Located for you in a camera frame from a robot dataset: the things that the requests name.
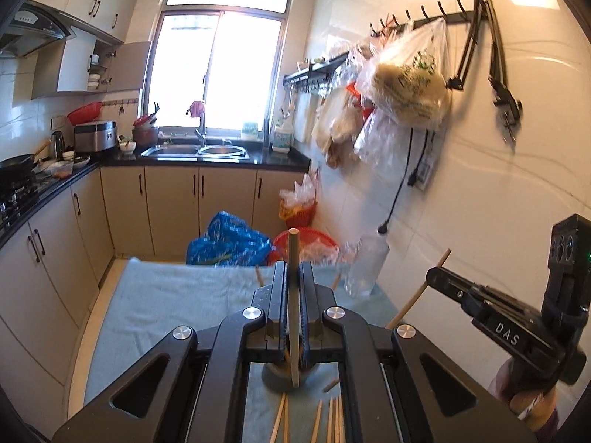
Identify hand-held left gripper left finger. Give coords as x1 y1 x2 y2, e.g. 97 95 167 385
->
52 261 289 443

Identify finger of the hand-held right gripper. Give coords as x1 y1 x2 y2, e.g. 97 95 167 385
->
425 266 482 308

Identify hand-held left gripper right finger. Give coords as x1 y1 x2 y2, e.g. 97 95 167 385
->
300 262 540 443

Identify long wooden chopstick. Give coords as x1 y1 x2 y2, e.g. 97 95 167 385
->
288 228 301 388
386 249 452 330

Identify dark grey chopstick holder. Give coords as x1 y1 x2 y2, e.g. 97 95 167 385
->
261 361 324 394

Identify bunch of wooden chopsticks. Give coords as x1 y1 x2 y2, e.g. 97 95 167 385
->
255 265 346 443

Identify brown pot with utensils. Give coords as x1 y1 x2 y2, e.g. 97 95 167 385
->
133 115 160 146

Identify person's right hand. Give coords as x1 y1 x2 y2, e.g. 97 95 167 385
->
490 359 560 432

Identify red plastic basket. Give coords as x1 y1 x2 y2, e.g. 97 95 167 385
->
267 227 340 267

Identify clear glass cup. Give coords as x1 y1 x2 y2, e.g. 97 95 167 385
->
344 235 390 298

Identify blue plastic bag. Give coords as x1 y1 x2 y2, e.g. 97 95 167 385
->
186 211 273 267

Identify red bin with plastic bag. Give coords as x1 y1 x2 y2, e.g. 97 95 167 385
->
278 173 319 229

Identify light blue table towel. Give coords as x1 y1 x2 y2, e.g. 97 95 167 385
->
67 257 400 443

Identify white power strip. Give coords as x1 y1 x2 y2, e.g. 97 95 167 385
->
409 134 437 190

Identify beige base cabinets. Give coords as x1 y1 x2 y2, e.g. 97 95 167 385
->
0 166 310 398

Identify detergent bottle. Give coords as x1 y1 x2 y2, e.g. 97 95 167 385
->
272 117 296 153

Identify steel sink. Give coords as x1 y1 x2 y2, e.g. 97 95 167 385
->
142 144 250 160

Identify bunch of hanging plastic bags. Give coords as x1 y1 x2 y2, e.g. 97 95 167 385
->
311 41 402 169

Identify large clear food bag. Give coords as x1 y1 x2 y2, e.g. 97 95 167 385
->
358 18 451 130

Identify kitchen window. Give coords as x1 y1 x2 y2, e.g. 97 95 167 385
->
141 0 310 141

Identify silver rice cooker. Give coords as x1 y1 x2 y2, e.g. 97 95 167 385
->
74 121 118 154

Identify pile of dishes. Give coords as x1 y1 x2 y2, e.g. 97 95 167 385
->
34 154 90 178

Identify metal kettle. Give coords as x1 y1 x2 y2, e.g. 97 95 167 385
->
48 130 68 160

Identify red colander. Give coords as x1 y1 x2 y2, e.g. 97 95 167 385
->
67 103 103 125

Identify black gas stove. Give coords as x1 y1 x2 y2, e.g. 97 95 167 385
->
0 180 40 231

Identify black frying pan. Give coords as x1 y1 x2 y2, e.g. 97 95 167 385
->
0 141 49 181

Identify range hood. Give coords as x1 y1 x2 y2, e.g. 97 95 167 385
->
0 1 77 58

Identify black power cable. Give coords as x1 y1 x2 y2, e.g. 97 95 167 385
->
379 129 416 234

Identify black wall shelf rack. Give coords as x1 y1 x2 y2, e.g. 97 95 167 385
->
283 53 352 97

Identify black hook rail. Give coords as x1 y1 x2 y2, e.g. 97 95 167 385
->
369 0 485 38

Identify beige wall cabinets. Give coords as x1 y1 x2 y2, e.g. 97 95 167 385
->
25 0 152 100

